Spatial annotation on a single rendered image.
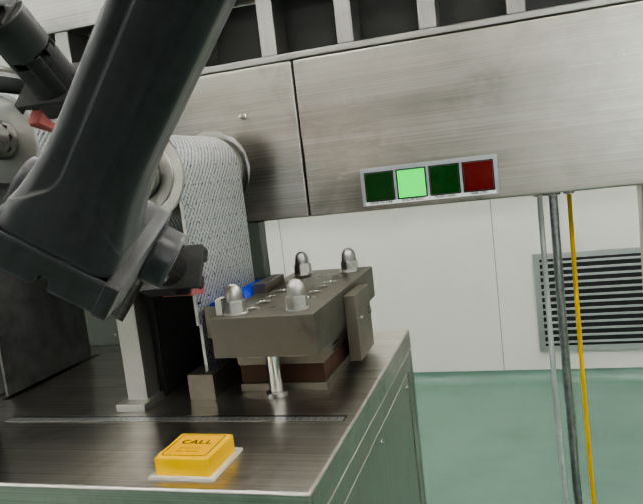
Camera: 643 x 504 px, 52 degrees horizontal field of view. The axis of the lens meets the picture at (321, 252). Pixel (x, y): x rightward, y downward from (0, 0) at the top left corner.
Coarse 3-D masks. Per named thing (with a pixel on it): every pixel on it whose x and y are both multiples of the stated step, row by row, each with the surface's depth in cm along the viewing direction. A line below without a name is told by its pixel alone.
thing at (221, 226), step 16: (192, 208) 102; (208, 208) 107; (224, 208) 113; (240, 208) 120; (192, 224) 102; (208, 224) 107; (224, 224) 113; (240, 224) 119; (192, 240) 101; (208, 240) 107; (224, 240) 112; (240, 240) 119; (208, 256) 106; (224, 256) 112; (240, 256) 118; (208, 272) 106; (224, 272) 111; (240, 272) 118; (208, 288) 105; (224, 288) 111; (208, 304) 105
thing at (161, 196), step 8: (160, 160) 98; (168, 160) 98; (160, 168) 99; (168, 168) 98; (240, 168) 122; (168, 176) 98; (168, 184) 99; (160, 192) 99; (168, 192) 99; (152, 200) 100; (160, 200) 99
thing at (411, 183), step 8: (400, 176) 122; (408, 176) 121; (416, 176) 121; (424, 176) 120; (400, 184) 122; (408, 184) 121; (416, 184) 121; (424, 184) 121; (400, 192) 122; (408, 192) 122; (416, 192) 121; (424, 192) 121
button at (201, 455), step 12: (180, 444) 78; (192, 444) 78; (204, 444) 77; (216, 444) 77; (228, 444) 78; (156, 456) 76; (168, 456) 75; (180, 456) 75; (192, 456) 74; (204, 456) 74; (216, 456) 75; (228, 456) 78; (156, 468) 75; (168, 468) 75; (180, 468) 74; (192, 468) 74; (204, 468) 74; (216, 468) 75
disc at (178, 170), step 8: (168, 144) 98; (168, 152) 98; (176, 152) 98; (176, 160) 98; (176, 168) 98; (176, 176) 98; (184, 176) 98; (160, 184) 99; (176, 184) 98; (176, 192) 99; (168, 200) 99; (176, 200) 99; (168, 208) 99
